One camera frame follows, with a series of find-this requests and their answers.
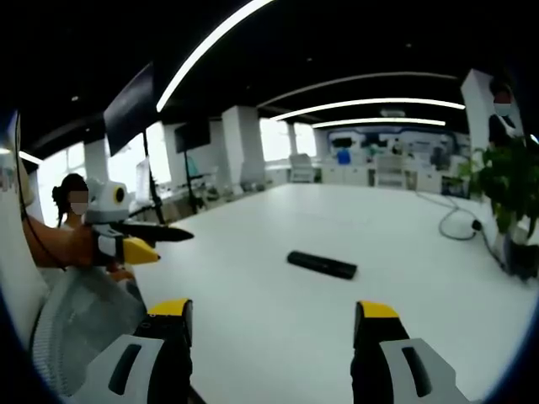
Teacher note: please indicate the person's left hand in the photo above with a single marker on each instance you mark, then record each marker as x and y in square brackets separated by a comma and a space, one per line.
[82, 248]

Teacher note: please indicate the white mesh office chair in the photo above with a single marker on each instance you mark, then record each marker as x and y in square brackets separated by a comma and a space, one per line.
[80, 320]

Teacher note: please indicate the person's white shirt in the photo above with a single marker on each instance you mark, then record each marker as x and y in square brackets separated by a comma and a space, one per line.
[19, 261]

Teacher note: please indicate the green potted plant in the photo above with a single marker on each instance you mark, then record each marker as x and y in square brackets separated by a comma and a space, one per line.
[505, 181]

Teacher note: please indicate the ceiling projector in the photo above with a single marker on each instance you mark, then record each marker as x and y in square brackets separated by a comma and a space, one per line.
[393, 113]

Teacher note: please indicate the thin ceiling light strip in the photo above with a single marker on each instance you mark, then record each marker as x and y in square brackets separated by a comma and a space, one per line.
[358, 80]

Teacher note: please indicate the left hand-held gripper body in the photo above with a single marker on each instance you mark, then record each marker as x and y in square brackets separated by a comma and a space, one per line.
[103, 206]

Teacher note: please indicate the black panel stand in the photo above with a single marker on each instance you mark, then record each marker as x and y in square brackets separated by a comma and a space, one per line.
[153, 185]

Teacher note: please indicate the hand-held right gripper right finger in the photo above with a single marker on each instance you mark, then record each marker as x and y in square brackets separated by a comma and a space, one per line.
[404, 370]

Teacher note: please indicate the black screen on stand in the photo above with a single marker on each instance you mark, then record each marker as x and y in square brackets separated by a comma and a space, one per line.
[191, 136]

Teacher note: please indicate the dark plant pot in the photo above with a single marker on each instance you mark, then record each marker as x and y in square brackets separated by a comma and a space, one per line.
[522, 258]

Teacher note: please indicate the black plug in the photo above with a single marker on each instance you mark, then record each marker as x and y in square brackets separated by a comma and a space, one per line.
[476, 225]

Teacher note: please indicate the black remote control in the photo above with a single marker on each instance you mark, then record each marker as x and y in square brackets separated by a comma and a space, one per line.
[322, 264]

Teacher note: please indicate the large black panel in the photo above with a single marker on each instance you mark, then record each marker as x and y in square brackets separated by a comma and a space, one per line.
[128, 107]

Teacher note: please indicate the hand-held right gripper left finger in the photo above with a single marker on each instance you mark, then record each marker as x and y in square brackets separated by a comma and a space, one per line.
[139, 366]

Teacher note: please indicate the long ceiling light strip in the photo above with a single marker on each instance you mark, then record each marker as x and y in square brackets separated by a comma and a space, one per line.
[198, 50]
[379, 122]
[370, 103]

